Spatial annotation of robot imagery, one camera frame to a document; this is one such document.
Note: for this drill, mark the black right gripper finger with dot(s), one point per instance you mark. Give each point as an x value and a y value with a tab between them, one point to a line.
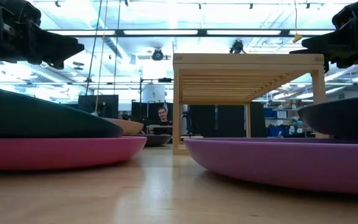
325	40
312	52

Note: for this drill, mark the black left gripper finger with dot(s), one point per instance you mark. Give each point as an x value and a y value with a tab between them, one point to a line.
57	64
60	46

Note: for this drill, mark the dark green plate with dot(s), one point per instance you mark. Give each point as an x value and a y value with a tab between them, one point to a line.
41	115

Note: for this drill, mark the dark navy plate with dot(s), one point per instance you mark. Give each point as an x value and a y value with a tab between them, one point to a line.
337	118

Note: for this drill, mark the magenta pink plate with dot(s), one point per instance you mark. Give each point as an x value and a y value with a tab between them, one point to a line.
57	152

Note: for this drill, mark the pale beige-pink plate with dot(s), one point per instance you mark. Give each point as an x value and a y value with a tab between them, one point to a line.
129	126

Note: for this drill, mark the purple plate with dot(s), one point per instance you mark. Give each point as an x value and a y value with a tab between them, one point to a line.
290	161

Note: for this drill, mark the dark grey plate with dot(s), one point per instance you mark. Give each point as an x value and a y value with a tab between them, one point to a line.
157	140

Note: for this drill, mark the wooden slatted shelf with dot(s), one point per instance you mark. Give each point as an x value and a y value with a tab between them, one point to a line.
247	62

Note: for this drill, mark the blue bin with white label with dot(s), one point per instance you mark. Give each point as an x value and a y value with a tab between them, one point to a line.
275	113

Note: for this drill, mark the blue storage bin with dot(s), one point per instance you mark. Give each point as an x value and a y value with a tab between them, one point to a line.
275	130

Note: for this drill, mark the black partition panel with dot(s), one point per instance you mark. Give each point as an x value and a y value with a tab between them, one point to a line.
141	115
228	121

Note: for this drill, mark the white cylindrical tank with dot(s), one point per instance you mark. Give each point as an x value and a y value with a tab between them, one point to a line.
153	93

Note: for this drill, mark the person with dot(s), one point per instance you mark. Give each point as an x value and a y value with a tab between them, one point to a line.
163	119

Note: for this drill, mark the black ceiling camera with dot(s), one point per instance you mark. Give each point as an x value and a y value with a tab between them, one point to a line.
237	46

